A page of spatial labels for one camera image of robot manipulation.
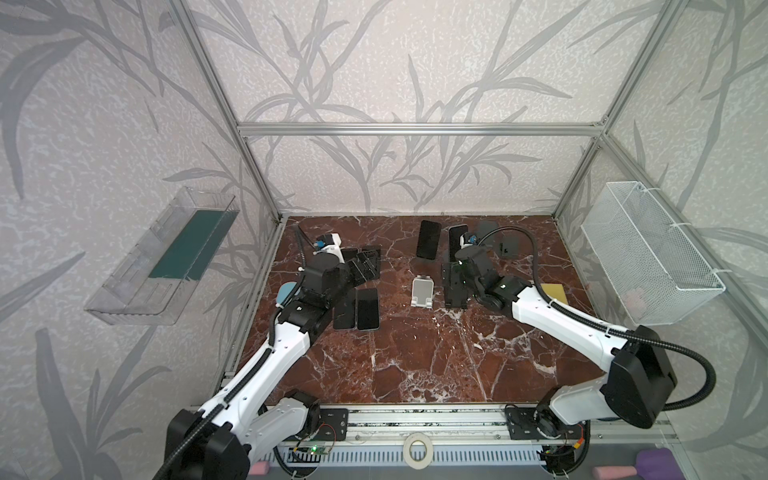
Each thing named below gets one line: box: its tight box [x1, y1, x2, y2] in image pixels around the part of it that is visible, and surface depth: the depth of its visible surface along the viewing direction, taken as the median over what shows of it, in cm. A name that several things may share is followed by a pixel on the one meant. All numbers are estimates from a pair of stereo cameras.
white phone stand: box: [411, 274, 434, 309], surface depth 96 cm
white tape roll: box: [403, 432, 433, 470], surface depth 71 cm
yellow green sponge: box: [541, 283, 568, 305], surface depth 99 cm
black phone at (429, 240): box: [416, 220, 442, 260], surface depth 102 cm
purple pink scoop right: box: [592, 448, 686, 480], surface depth 69 cm
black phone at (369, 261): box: [357, 245, 381, 281], surface depth 71 cm
